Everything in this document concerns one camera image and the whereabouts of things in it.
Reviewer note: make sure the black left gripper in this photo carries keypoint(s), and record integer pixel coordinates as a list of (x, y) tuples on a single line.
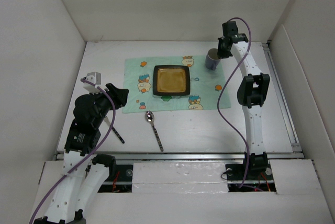
[(118, 95)]

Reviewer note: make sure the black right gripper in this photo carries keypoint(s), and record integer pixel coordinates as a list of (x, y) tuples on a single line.
[(221, 54)]

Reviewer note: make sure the silver fork patterned handle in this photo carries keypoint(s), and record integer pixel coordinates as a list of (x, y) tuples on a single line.
[(108, 122)]

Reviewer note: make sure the purple ceramic mug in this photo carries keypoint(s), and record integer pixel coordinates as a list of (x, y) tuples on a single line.
[(212, 59)]

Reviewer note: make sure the silver spoon patterned handle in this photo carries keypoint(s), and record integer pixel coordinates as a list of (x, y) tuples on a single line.
[(150, 120)]

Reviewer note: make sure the square brown glazed plate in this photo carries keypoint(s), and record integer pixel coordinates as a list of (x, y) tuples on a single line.
[(171, 80)]

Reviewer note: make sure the green cartoon print cloth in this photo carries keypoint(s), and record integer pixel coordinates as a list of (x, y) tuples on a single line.
[(206, 85)]

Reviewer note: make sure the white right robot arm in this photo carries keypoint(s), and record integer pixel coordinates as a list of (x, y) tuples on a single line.
[(251, 95)]

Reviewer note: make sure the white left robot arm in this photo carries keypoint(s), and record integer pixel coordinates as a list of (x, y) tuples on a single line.
[(83, 170)]

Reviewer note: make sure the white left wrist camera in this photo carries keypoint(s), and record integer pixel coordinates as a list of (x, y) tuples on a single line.
[(92, 81)]

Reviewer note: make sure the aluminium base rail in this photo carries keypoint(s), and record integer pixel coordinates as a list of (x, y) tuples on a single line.
[(125, 161)]

